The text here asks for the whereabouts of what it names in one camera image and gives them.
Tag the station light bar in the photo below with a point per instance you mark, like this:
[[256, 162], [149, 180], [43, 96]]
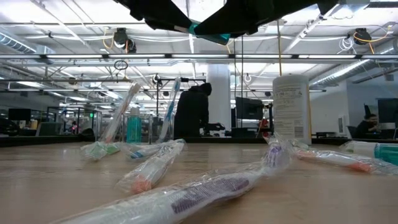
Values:
[[199, 56]]

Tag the black aluminium table frame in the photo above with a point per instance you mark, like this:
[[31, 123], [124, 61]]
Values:
[[46, 140]]

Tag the teal mouthwash bottle white cap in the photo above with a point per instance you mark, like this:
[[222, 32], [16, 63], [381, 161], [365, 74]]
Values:
[[133, 127]]

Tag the person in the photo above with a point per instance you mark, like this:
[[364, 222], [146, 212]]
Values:
[[191, 112], [368, 124]]

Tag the green toothbrush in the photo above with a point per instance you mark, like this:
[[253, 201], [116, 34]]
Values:
[[99, 150]]

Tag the purple toothbrush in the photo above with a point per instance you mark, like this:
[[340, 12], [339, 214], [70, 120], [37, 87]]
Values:
[[202, 189]]

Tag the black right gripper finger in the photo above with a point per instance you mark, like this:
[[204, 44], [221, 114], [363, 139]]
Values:
[[155, 14], [255, 15]]

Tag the orange toothbrush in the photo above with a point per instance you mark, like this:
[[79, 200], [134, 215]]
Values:
[[335, 159], [119, 112], [149, 172]]

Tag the white wipes canister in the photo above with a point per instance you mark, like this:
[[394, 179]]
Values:
[[290, 109]]

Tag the black monitor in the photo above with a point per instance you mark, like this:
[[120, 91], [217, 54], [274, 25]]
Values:
[[248, 109], [388, 110], [19, 114]]

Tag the blue toothbrush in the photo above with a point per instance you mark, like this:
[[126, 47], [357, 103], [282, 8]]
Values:
[[146, 152], [169, 112]]

